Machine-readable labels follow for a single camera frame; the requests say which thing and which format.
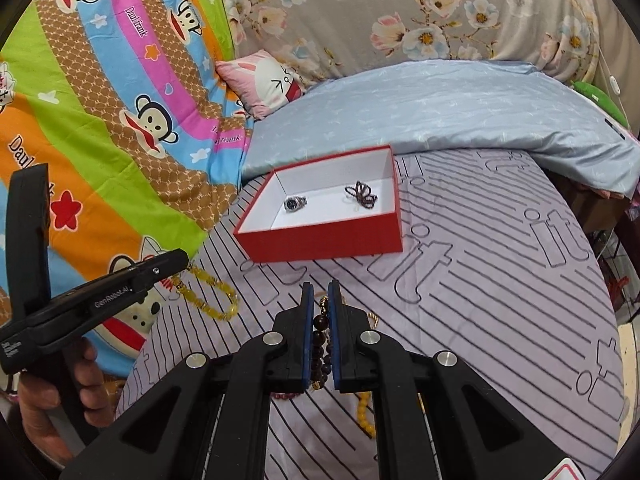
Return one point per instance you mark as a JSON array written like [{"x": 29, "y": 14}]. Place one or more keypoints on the red cardboard box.
[{"x": 320, "y": 245}]

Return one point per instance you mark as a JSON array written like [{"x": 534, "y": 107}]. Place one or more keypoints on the floral pillow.
[{"x": 400, "y": 0}]

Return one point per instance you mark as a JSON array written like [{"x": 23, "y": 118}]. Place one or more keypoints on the pink rabbit pillow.
[{"x": 265, "y": 82}]

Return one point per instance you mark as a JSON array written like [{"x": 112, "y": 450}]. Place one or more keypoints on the silver wrist watch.
[{"x": 295, "y": 203}]

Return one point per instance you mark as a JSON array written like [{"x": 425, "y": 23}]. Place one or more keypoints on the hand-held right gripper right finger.
[{"x": 334, "y": 340}]

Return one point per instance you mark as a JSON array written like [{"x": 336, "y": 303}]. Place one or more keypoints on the small silver jewellery piece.
[{"x": 373, "y": 316}]

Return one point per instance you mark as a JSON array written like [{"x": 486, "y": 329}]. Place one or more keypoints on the cartoon monkey blanket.
[{"x": 100, "y": 135}]

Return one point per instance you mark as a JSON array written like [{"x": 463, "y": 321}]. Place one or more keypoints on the person's left hand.
[{"x": 42, "y": 410}]

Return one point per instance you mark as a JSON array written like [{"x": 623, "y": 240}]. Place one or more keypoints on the dark bedside furniture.
[{"x": 600, "y": 210}]

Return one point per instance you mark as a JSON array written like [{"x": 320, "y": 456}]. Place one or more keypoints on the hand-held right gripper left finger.
[{"x": 305, "y": 340}]

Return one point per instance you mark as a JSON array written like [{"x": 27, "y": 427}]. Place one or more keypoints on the light blue satin pillow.
[{"x": 450, "y": 110}]

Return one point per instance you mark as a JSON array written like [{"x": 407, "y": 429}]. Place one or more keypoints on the green plush item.
[{"x": 595, "y": 92}]

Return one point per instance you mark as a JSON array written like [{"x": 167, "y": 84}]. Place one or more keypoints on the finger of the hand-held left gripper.
[{"x": 160, "y": 266}]

